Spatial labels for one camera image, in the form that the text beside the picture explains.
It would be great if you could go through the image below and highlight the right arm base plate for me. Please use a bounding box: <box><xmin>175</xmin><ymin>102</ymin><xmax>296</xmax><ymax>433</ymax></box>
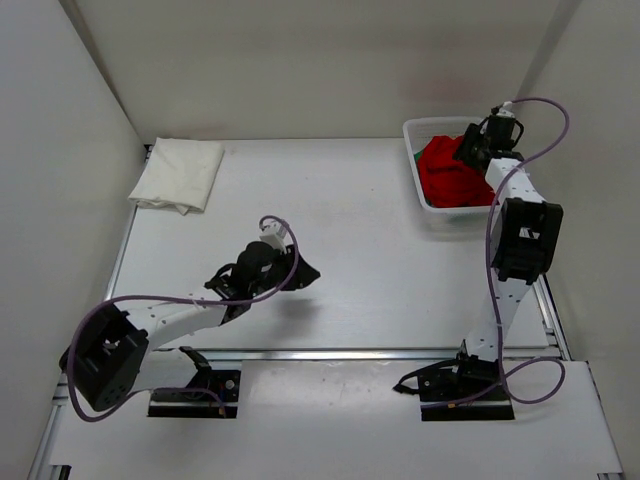
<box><xmin>393</xmin><ymin>353</ymin><xmax>515</xmax><ymax>422</ymax></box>

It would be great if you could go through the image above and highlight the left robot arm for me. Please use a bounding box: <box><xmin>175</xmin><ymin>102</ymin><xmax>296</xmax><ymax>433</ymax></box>
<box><xmin>59</xmin><ymin>241</ymin><xmax>321</xmax><ymax>422</ymax></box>

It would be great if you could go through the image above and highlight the red t shirt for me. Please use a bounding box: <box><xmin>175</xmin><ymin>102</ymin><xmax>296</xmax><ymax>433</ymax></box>
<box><xmin>416</xmin><ymin>136</ymin><xmax>494</xmax><ymax>209</ymax></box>

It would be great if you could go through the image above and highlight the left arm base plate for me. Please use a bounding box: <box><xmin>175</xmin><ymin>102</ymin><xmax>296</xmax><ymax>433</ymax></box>
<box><xmin>147</xmin><ymin>347</ymin><xmax>242</xmax><ymax>420</ymax></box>

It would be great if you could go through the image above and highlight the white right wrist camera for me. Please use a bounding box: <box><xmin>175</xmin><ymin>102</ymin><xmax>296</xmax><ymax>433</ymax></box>
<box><xmin>491</xmin><ymin>101</ymin><xmax>515</xmax><ymax>118</ymax></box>

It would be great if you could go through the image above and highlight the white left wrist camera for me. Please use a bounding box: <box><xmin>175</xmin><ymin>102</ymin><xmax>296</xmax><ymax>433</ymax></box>
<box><xmin>259</xmin><ymin>222</ymin><xmax>287</xmax><ymax>251</ymax></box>

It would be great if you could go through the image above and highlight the white t shirt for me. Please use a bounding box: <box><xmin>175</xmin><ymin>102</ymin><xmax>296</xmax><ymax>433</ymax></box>
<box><xmin>128</xmin><ymin>137</ymin><xmax>225</xmax><ymax>215</ymax></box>

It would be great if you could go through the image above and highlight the aluminium frame rail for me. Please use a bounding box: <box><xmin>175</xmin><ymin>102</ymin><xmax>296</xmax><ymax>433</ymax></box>
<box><xmin>164</xmin><ymin>346</ymin><xmax>571</xmax><ymax>365</ymax></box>

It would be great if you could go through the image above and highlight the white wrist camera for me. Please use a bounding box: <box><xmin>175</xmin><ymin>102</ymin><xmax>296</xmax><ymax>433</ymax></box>
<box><xmin>491</xmin><ymin>101</ymin><xmax>515</xmax><ymax>118</ymax></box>
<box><xmin>259</xmin><ymin>222</ymin><xmax>287</xmax><ymax>251</ymax></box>

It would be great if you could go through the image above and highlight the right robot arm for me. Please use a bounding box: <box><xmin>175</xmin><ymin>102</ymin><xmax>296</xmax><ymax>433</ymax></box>
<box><xmin>449</xmin><ymin>107</ymin><xmax>563</xmax><ymax>400</ymax></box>

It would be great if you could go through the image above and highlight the white plastic basket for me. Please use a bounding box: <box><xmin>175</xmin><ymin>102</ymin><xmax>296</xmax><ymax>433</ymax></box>
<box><xmin>403</xmin><ymin>116</ymin><xmax>494</xmax><ymax>219</ymax></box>

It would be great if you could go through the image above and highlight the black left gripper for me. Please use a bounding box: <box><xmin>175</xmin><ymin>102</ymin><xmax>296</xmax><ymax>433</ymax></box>
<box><xmin>249</xmin><ymin>244</ymin><xmax>320</xmax><ymax>297</ymax></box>

